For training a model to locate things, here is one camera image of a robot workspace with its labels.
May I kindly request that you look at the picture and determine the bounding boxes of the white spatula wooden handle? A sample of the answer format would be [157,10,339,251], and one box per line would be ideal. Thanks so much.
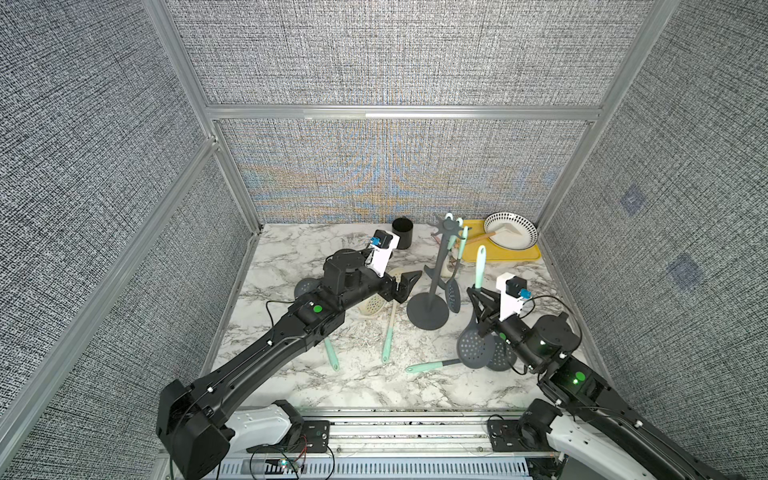
[466,225,518,248]

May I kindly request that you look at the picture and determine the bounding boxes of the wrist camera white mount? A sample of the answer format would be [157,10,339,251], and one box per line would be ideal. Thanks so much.
[496,273,532,321]
[365,229,400,278]

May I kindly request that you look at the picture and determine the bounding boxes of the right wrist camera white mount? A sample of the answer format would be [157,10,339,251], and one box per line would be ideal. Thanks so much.
[496,273,532,321]

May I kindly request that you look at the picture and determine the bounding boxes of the white patterned plate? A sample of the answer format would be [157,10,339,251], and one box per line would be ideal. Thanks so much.
[483,212,538,251]

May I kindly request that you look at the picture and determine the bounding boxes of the black cup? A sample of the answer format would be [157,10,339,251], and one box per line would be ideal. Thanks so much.
[391,217,414,250]

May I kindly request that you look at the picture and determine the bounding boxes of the dark grey utensil rack stand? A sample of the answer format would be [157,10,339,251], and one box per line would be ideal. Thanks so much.
[406,213,473,331]

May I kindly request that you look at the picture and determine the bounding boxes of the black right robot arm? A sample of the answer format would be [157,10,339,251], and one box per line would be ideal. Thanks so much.
[467,287,725,479]

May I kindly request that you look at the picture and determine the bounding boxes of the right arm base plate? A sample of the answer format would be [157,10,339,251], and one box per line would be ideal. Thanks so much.
[486,416,556,453]

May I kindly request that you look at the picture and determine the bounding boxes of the yellow tray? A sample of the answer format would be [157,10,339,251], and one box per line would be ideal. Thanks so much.
[462,220,541,263]

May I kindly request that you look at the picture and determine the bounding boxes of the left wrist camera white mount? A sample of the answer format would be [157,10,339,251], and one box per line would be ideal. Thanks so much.
[365,229,400,278]

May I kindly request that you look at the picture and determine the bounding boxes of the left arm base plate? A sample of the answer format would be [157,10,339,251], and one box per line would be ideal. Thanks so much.
[246,420,331,454]

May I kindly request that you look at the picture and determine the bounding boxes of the cream skimmer long handle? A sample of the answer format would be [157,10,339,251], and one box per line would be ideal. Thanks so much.
[435,212,463,278]

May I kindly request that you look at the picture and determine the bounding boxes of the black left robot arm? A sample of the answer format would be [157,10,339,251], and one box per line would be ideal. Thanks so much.
[156,248,422,479]

